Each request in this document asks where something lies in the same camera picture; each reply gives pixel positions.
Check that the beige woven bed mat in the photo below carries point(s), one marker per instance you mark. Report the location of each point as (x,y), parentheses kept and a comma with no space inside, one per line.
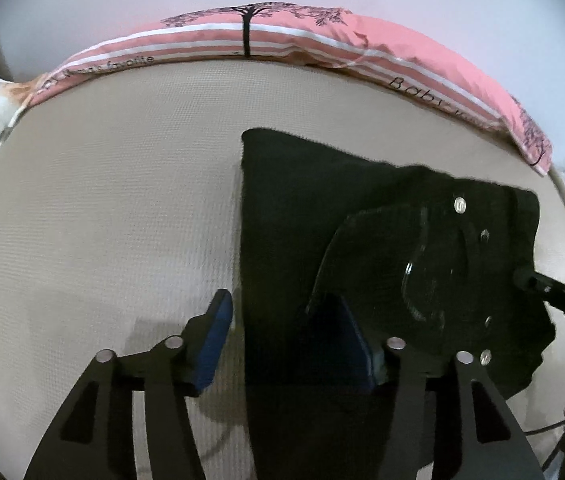
(112,185)

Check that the pink striped pillow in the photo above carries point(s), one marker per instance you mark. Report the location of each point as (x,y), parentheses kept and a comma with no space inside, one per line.
(312,45)

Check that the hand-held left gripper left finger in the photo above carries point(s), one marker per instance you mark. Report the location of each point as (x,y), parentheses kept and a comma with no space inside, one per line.
(215,340)

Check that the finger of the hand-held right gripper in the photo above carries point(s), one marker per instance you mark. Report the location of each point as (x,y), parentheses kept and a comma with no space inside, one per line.
(542,287)

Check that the black pants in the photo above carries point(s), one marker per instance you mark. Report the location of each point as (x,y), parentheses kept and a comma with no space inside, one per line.
(302,200)

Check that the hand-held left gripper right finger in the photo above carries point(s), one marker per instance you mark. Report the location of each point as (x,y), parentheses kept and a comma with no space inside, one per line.
(355,347)

